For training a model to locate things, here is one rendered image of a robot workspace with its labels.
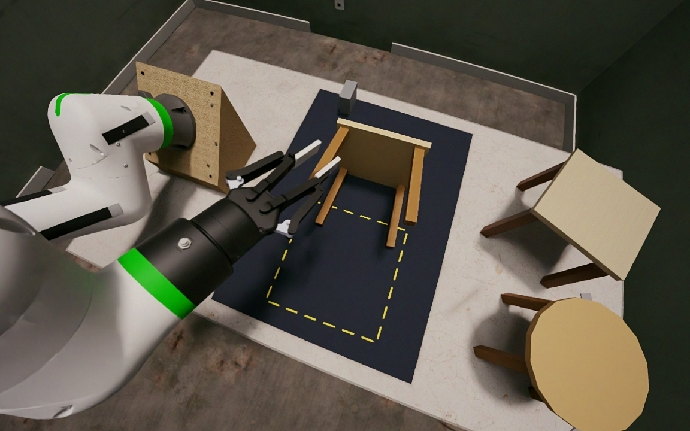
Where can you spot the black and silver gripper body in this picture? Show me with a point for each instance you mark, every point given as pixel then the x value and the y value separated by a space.
pixel 237 225

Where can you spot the dark navy mat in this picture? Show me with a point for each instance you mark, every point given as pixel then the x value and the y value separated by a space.
pixel 341 273

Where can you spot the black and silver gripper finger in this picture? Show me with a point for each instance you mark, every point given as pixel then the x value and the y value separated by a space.
pixel 283 165
pixel 289 227

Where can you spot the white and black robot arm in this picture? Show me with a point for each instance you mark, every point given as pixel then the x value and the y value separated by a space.
pixel 71 339

